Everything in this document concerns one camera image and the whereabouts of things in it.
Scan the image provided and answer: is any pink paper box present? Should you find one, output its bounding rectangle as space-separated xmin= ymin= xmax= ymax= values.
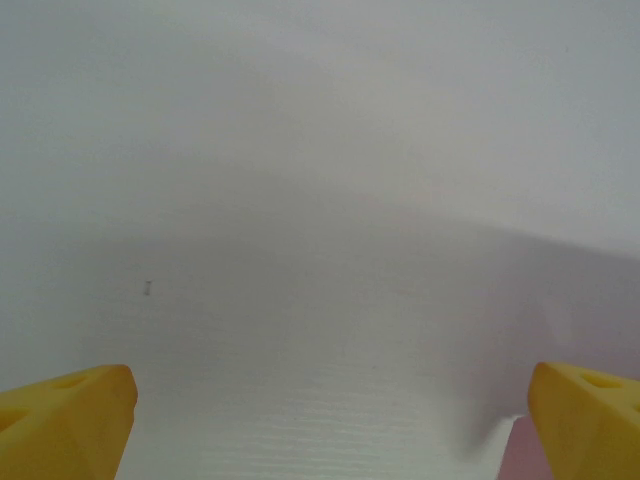
xmin=497 ymin=413 xmax=556 ymax=480

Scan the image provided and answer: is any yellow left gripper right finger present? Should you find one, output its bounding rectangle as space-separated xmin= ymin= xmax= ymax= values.
xmin=527 ymin=361 xmax=640 ymax=480

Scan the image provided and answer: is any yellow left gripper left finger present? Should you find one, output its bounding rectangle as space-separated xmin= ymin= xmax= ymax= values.
xmin=0 ymin=364 xmax=139 ymax=480

